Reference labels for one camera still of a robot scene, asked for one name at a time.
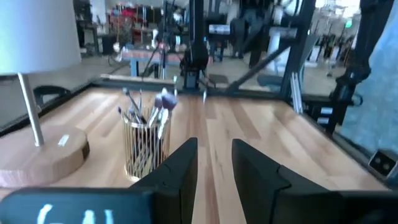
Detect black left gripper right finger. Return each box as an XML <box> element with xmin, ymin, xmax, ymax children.
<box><xmin>232</xmin><ymin>139</ymin><xmax>398</xmax><ymax>224</ymax></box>

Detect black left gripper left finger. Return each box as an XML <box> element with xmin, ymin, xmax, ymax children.
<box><xmin>0</xmin><ymin>138</ymin><xmax>199</xmax><ymax>224</ymax></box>

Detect white metal bars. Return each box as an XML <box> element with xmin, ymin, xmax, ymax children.
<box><xmin>289</xmin><ymin>72</ymin><xmax>305</xmax><ymax>114</ymax></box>

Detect wooden bench blue legs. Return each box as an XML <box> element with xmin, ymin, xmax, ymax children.
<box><xmin>119</xmin><ymin>46</ymin><xmax>187</xmax><ymax>78</ymax></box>

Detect white shade wooden base lamp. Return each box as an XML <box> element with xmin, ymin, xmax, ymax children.
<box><xmin>0</xmin><ymin>0</ymin><xmax>91</xmax><ymax>189</ymax></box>

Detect gold wire basket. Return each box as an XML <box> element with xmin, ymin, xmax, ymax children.
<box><xmin>122</xmin><ymin>107</ymin><xmax>172</xmax><ymax>183</ymax></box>

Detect small black depth camera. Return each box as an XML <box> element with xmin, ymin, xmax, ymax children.
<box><xmin>368</xmin><ymin>148</ymin><xmax>398</xmax><ymax>180</ymax></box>

